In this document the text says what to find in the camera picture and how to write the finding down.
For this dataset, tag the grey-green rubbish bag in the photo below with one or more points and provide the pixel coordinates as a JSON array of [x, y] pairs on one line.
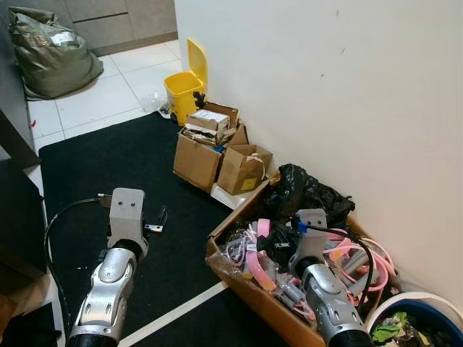
[[54, 58]]

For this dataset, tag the wide cardboard box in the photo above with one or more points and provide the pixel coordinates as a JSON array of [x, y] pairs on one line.
[[253, 293]]

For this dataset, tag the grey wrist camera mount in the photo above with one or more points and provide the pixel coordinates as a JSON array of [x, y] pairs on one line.
[[127, 210], [311, 231]]

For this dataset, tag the black plastic bag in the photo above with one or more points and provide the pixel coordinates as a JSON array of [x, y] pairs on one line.
[[304, 191]]

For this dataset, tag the white-labelled parcel box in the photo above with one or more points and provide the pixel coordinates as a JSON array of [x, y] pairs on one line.
[[210, 119]]

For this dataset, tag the clear crumpled plastic bag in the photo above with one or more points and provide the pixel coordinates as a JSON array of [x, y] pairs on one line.
[[155, 103]]

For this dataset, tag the pink looped tubing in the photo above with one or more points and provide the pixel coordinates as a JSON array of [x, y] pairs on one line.
[[380, 264]]

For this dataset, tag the grey kitchen cabinets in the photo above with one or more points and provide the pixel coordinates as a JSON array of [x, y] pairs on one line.
[[123, 22]]

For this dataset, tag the white tape strip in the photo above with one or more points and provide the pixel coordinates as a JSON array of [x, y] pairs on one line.
[[173, 314]]

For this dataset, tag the small cardboard box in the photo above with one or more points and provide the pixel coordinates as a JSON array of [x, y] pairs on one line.
[[242, 170]]

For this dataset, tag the yellow pedal bin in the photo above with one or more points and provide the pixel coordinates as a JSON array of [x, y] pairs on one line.
[[181, 90]]

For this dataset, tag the dark cabinet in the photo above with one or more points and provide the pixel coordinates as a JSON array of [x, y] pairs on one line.
[[14, 108]]

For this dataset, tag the blue round rubbish bin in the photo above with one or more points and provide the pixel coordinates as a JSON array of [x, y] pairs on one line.
[[427, 303]]

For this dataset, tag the large open cardboard box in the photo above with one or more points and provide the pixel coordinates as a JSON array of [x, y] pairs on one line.
[[195, 163]]

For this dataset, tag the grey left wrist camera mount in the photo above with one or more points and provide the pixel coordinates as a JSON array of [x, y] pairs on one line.
[[127, 210]]

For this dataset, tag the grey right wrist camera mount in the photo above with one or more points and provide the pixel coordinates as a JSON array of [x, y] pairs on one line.
[[311, 231]]

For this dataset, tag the green crumpled wrapper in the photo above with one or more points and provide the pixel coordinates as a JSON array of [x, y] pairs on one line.
[[387, 329]]

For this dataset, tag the black floor mat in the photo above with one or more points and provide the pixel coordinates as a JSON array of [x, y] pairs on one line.
[[145, 166]]

